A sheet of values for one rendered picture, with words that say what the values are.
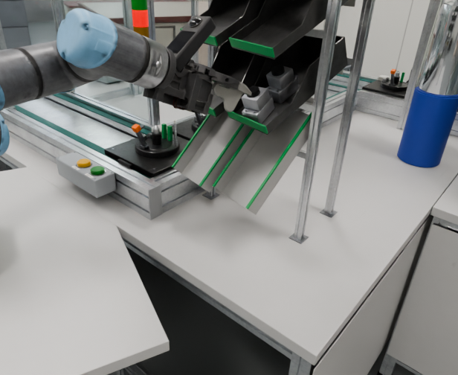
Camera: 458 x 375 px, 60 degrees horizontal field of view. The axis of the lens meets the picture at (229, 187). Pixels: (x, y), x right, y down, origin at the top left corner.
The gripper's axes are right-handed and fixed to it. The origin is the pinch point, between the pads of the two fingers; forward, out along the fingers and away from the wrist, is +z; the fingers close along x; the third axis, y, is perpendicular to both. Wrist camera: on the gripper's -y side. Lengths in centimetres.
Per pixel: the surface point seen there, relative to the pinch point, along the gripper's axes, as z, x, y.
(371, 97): 133, -23, -26
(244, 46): 2.7, -1.7, -8.8
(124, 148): 18, -52, 23
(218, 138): 20.8, -16.9, 11.5
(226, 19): 8.6, -14.1, -16.1
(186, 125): 43, -53, 11
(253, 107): 8.2, 0.6, 2.5
